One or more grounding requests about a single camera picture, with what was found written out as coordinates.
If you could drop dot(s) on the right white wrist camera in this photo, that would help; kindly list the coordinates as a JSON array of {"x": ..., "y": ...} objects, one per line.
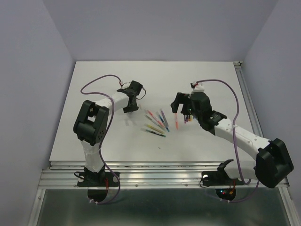
[{"x": 197, "y": 87}]

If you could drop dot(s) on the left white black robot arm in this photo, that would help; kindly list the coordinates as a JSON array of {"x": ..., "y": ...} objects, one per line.
[{"x": 91, "y": 127}]

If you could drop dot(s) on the aluminium rail frame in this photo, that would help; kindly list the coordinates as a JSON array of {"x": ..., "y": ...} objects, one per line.
[{"x": 156, "y": 194}]

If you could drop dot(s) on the right side aluminium rail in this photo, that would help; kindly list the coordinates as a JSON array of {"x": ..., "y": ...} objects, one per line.
[{"x": 247, "y": 99}]

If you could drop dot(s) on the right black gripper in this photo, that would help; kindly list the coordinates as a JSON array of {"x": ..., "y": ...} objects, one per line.
[{"x": 181, "y": 98}]

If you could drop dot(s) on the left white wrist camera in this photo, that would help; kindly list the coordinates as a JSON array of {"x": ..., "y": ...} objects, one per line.
[{"x": 125, "y": 83}]

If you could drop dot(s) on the yellow pen on table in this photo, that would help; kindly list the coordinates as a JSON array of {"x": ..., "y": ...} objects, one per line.
[{"x": 153, "y": 128}]

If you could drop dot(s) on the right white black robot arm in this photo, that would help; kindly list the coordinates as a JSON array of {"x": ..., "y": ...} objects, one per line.
[{"x": 270, "y": 163}]

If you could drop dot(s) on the green tipped black pen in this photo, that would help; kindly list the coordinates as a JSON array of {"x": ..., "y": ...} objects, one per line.
[{"x": 153, "y": 132}]

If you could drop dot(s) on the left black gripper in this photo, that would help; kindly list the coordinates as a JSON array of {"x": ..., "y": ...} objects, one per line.
[{"x": 133, "y": 108}]

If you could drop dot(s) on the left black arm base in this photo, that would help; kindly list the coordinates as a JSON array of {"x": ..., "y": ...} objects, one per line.
[{"x": 102, "y": 188}]

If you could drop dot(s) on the pink pen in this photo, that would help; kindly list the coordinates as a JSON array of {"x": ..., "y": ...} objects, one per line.
[{"x": 155, "y": 118}]

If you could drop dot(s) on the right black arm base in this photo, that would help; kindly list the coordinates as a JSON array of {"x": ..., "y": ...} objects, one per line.
[{"x": 221, "y": 178}]

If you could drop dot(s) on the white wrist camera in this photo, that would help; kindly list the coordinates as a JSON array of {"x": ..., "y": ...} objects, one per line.
[
  {"x": 125, "y": 83},
  {"x": 197, "y": 87}
]

